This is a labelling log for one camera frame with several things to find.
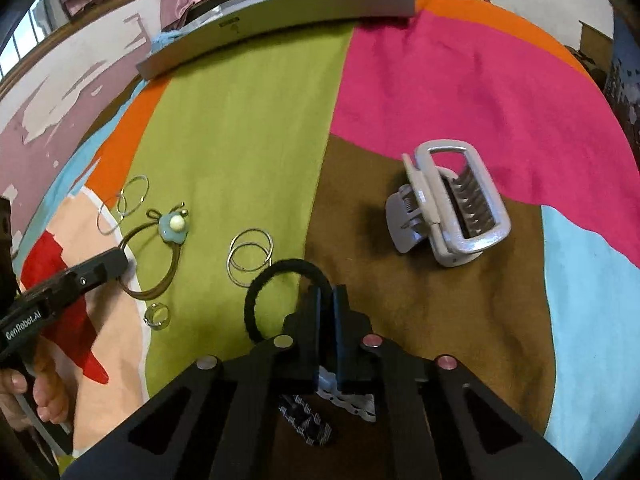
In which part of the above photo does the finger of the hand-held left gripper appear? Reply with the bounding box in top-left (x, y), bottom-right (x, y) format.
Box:
top-left (60, 247), bottom-right (131, 297)

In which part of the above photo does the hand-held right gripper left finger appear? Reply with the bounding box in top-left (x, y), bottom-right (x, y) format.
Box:
top-left (60, 285), bottom-right (322, 480)

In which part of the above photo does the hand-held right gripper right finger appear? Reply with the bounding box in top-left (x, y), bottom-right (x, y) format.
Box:
top-left (332, 284), bottom-right (584, 480)

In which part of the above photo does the black hair tie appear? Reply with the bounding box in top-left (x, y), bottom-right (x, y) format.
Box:
top-left (244, 258), bottom-right (334, 347)

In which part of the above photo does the brown hair tie blue flower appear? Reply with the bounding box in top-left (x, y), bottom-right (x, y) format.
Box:
top-left (116, 202), bottom-right (192, 302)

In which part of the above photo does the grey hair claw clip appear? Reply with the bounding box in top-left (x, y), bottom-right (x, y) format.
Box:
top-left (385, 139), bottom-right (512, 268)

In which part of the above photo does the grey shallow tray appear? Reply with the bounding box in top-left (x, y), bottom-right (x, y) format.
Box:
top-left (136, 0), bottom-right (419, 82)

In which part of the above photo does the person's left hand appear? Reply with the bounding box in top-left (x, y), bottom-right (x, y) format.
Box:
top-left (0, 345), bottom-right (71, 426)

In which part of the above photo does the silver bangle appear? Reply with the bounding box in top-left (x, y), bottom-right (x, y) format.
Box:
top-left (231, 228), bottom-right (275, 267)
top-left (227, 250), bottom-right (267, 289)
top-left (119, 175), bottom-right (151, 209)
top-left (96, 199), bottom-right (127, 236)
top-left (229, 241), bottom-right (272, 275)

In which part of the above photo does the white lace hair accessory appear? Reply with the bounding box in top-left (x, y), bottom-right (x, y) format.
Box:
top-left (317, 366), bottom-right (377, 424)

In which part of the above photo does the black white checked hair clip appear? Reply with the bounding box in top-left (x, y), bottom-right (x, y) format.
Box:
top-left (277, 394), bottom-right (335, 447)

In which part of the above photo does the wooden window sill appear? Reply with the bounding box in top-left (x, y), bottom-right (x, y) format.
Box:
top-left (0, 0), bottom-right (166, 102)

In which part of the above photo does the barred window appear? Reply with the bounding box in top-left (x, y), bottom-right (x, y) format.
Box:
top-left (0, 0), bottom-right (66, 78)

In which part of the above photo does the dark blue starry cloth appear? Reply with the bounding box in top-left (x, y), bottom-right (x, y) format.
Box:
top-left (602, 15), bottom-right (640, 161)

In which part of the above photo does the wooden headboard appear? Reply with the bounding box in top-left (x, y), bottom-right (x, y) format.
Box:
top-left (577, 20), bottom-right (615, 81)

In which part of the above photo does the small silver finger ring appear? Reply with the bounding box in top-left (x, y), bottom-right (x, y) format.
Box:
top-left (143, 302), bottom-right (171, 332)

